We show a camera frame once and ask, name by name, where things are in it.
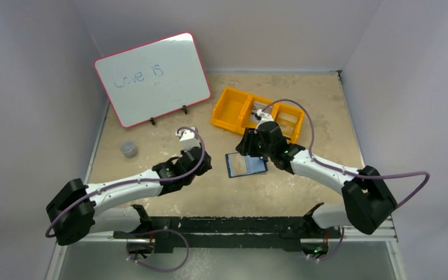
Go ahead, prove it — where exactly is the blue leather card holder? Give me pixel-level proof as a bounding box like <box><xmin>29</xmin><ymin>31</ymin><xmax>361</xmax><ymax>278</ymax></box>
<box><xmin>225</xmin><ymin>152</ymin><xmax>268</xmax><ymax>178</ymax></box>

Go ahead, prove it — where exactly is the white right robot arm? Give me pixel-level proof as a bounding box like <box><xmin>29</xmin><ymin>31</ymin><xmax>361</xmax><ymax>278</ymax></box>
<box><xmin>236</xmin><ymin>121</ymin><xmax>397</xmax><ymax>235</ymax></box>

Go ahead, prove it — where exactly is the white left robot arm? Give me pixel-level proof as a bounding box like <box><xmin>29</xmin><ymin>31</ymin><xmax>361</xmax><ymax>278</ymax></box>
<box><xmin>45</xmin><ymin>146</ymin><xmax>212</xmax><ymax>246</ymax></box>

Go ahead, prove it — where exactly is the card in right bin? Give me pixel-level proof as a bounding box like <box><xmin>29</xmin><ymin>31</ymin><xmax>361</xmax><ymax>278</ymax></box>
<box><xmin>276</xmin><ymin>113</ymin><xmax>298</xmax><ymax>137</ymax></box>

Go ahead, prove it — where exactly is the card in bin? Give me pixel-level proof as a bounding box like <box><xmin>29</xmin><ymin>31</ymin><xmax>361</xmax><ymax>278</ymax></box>
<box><xmin>249</xmin><ymin>101</ymin><xmax>273</xmax><ymax>124</ymax></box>
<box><xmin>276</xmin><ymin>113</ymin><xmax>298</xmax><ymax>137</ymax></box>

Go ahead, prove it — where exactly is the card in middle bin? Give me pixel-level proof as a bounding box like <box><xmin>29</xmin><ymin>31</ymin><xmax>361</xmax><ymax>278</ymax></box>
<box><xmin>249</xmin><ymin>101</ymin><xmax>273</xmax><ymax>124</ymax></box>

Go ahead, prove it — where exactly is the yellow plastic bin tray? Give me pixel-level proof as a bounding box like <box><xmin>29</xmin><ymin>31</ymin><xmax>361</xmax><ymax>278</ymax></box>
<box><xmin>211</xmin><ymin>87</ymin><xmax>305</xmax><ymax>143</ymax></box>

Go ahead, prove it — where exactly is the small clear plastic cup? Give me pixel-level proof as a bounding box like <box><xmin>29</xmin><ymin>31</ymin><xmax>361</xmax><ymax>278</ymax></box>
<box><xmin>120</xmin><ymin>141</ymin><xmax>138</xmax><ymax>158</ymax></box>

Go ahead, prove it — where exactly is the pink framed whiteboard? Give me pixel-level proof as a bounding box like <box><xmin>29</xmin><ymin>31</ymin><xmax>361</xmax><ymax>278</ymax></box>
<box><xmin>94</xmin><ymin>32</ymin><xmax>211</xmax><ymax>128</ymax></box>

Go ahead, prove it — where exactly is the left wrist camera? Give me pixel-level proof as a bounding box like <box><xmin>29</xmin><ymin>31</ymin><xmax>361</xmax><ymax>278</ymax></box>
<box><xmin>176</xmin><ymin>129</ymin><xmax>200</xmax><ymax>151</ymax></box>

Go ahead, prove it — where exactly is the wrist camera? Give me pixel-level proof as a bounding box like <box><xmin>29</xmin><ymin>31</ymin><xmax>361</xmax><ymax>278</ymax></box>
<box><xmin>254</xmin><ymin>109</ymin><xmax>274</xmax><ymax>128</ymax></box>
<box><xmin>176</xmin><ymin>129</ymin><xmax>200</xmax><ymax>151</ymax></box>

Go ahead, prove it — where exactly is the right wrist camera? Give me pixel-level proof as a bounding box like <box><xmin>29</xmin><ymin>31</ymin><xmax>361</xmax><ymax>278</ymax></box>
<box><xmin>254</xmin><ymin>109</ymin><xmax>274</xmax><ymax>128</ymax></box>

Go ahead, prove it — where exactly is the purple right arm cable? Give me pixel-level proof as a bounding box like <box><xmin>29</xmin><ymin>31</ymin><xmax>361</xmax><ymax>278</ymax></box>
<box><xmin>258</xmin><ymin>99</ymin><xmax>431</xmax><ymax>209</ymax></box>

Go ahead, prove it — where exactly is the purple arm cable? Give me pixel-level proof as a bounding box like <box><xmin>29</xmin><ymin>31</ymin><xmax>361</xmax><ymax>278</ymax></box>
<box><xmin>45</xmin><ymin>127</ymin><xmax>207</xmax><ymax>239</ymax></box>
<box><xmin>258</xmin><ymin>99</ymin><xmax>431</xmax><ymax>209</ymax></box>

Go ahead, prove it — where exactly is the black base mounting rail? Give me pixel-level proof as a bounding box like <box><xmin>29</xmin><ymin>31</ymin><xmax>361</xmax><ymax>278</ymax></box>
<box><xmin>113</xmin><ymin>216</ymin><xmax>341</xmax><ymax>253</ymax></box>

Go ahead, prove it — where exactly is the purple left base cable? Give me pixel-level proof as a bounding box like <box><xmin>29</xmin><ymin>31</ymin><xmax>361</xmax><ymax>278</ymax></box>
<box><xmin>125</xmin><ymin>225</ymin><xmax>192</xmax><ymax>272</ymax></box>

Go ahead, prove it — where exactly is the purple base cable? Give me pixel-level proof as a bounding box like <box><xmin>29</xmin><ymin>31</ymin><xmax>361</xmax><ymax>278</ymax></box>
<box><xmin>125</xmin><ymin>225</ymin><xmax>192</xmax><ymax>272</ymax></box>
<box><xmin>305</xmin><ymin>220</ymin><xmax>345</xmax><ymax>264</ymax></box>

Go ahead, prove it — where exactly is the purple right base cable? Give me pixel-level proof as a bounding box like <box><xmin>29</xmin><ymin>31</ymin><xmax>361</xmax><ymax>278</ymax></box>
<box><xmin>305</xmin><ymin>220</ymin><xmax>345</xmax><ymax>264</ymax></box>

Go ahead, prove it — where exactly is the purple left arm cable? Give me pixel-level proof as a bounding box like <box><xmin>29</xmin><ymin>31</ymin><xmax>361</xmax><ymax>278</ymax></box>
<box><xmin>45</xmin><ymin>127</ymin><xmax>207</xmax><ymax>239</ymax></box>

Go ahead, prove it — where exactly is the aluminium frame rail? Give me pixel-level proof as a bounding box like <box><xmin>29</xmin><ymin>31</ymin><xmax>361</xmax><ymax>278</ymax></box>
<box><xmin>55</xmin><ymin>214</ymin><xmax>398</xmax><ymax>248</ymax></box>

